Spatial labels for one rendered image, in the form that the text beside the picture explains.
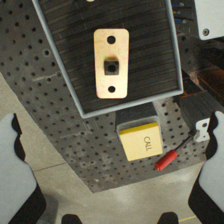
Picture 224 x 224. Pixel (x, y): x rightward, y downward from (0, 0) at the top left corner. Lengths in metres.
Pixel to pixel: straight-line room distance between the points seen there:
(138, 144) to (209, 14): 0.22
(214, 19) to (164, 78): 0.12
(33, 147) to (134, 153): 1.83
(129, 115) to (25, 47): 0.56
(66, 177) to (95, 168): 1.31
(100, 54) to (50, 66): 0.54
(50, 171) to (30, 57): 1.75
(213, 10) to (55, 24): 0.21
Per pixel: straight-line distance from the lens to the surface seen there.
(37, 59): 0.76
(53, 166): 2.21
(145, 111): 0.29
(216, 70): 0.79
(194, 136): 0.42
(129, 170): 1.04
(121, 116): 0.29
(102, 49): 0.20
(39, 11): 0.21
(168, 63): 0.22
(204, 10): 0.29
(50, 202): 2.72
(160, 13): 0.21
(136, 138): 0.27
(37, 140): 1.96
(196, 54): 0.75
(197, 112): 0.45
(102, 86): 0.22
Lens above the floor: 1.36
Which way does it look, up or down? 58 degrees down
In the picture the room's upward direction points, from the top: 179 degrees clockwise
